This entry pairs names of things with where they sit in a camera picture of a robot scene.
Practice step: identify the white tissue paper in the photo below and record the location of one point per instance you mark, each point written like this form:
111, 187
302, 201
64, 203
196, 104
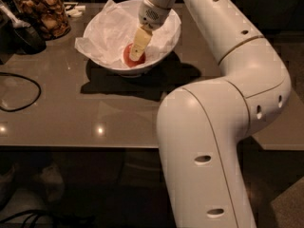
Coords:
109, 35

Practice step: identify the white spoon handle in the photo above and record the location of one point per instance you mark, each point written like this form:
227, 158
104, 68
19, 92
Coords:
17, 23

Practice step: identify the white bowl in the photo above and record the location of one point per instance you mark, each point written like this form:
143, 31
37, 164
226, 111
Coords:
139, 67

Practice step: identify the small white items on table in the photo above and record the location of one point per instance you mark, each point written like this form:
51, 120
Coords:
75, 11

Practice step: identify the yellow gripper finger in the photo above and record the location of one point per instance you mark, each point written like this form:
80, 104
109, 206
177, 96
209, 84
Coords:
141, 40

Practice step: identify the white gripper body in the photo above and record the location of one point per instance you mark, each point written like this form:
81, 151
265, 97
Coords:
151, 15

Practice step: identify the white shoe under table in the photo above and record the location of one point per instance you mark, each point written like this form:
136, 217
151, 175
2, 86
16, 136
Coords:
53, 181

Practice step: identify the red apple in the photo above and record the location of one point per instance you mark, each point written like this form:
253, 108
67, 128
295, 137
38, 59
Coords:
128, 61

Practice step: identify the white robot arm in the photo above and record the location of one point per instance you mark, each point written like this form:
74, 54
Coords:
200, 124

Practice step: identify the black round appliance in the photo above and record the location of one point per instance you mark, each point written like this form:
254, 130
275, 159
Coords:
27, 40

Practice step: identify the glass jar of dried chips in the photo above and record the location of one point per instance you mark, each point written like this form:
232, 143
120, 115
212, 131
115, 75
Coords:
49, 16

